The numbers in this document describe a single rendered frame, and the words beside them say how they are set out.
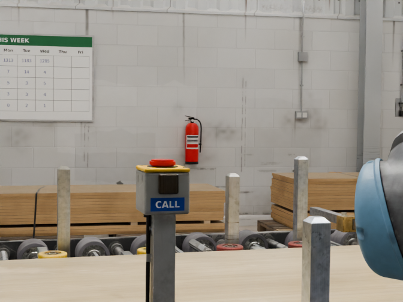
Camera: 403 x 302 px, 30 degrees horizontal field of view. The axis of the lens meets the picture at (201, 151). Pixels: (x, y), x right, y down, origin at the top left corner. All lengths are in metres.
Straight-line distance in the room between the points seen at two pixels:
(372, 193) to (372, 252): 0.05
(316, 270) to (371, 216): 0.54
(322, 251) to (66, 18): 7.28
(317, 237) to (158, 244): 0.26
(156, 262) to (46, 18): 7.30
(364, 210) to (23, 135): 7.69
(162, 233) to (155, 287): 0.08
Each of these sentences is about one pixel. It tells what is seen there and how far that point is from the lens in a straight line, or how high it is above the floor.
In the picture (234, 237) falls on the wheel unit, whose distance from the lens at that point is 2.35.
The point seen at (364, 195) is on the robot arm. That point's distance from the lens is 0.72.
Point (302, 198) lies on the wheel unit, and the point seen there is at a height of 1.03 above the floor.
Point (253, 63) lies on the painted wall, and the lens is 8.65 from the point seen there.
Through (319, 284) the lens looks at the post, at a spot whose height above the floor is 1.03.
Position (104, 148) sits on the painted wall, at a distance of 8.35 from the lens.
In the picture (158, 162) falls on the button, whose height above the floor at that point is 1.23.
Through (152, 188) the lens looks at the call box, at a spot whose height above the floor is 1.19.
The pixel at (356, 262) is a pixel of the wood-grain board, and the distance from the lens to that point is 2.11.
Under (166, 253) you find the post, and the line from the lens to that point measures 1.16.
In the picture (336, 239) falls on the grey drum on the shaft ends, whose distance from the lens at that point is 2.98.
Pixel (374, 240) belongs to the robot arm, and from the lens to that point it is 0.72.
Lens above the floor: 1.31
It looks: 3 degrees down
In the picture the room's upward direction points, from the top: 1 degrees clockwise
